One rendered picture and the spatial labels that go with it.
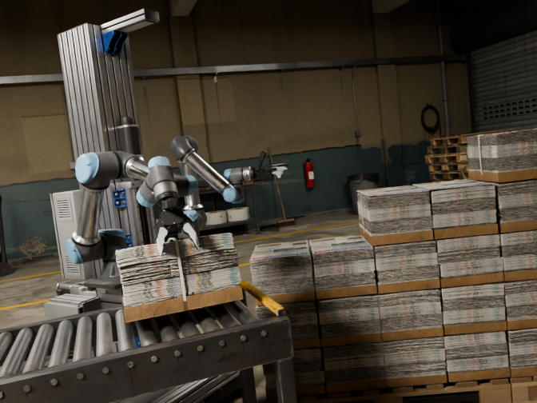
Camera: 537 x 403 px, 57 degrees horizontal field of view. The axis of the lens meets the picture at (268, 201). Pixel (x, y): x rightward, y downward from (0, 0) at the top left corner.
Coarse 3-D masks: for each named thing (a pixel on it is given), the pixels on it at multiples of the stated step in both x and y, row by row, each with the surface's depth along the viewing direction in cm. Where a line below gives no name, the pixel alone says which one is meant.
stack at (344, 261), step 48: (336, 240) 256; (432, 240) 229; (480, 240) 226; (288, 288) 232; (336, 288) 232; (480, 288) 228; (336, 336) 234; (480, 336) 230; (432, 384) 235; (480, 384) 234
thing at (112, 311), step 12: (240, 300) 198; (96, 312) 182; (108, 312) 181; (36, 324) 175; (96, 324) 180; (132, 324) 184; (156, 324) 187; (72, 336) 178; (96, 336) 180; (72, 348) 178; (24, 360) 173
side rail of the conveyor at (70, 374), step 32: (288, 320) 150; (128, 352) 138; (160, 352) 138; (192, 352) 141; (224, 352) 144; (256, 352) 148; (288, 352) 151; (0, 384) 126; (32, 384) 128; (64, 384) 130; (96, 384) 133; (128, 384) 136; (160, 384) 139
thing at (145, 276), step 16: (128, 256) 152; (144, 256) 175; (160, 256) 155; (128, 272) 152; (144, 272) 153; (160, 272) 155; (128, 288) 152; (144, 288) 153; (160, 288) 154; (128, 304) 151; (144, 304) 152
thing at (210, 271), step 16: (208, 240) 160; (224, 240) 161; (192, 256) 158; (208, 256) 159; (224, 256) 161; (192, 272) 157; (208, 272) 159; (224, 272) 161; (208, 288) 159; (224, 288) 160
